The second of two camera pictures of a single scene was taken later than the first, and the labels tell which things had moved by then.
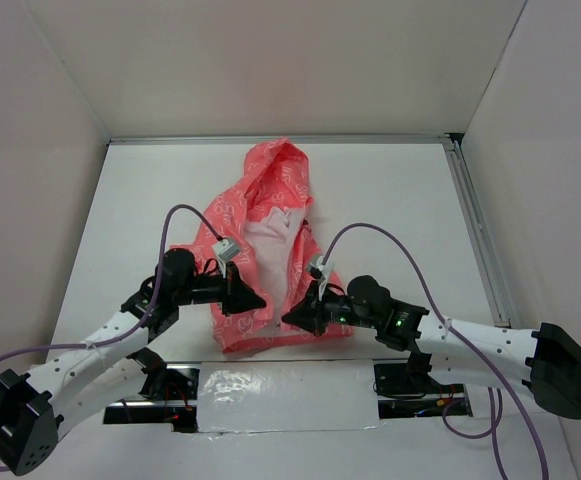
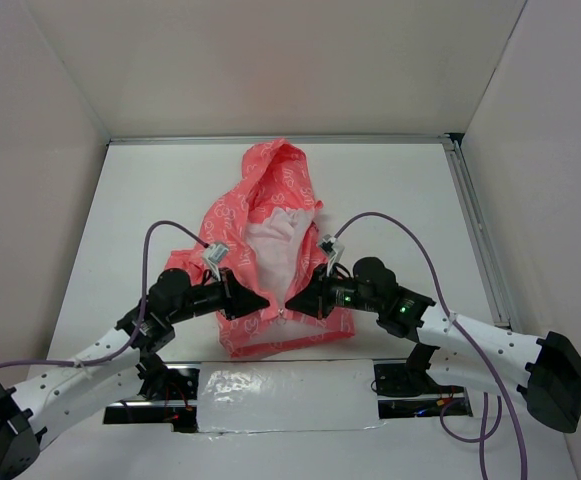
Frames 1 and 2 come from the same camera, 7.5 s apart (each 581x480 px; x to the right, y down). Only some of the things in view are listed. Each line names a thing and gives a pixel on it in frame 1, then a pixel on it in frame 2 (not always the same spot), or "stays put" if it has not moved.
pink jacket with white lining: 258,224 stays put
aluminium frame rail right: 480,233 stays put
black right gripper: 309,313 to 315,299
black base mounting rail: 170,395 stays put
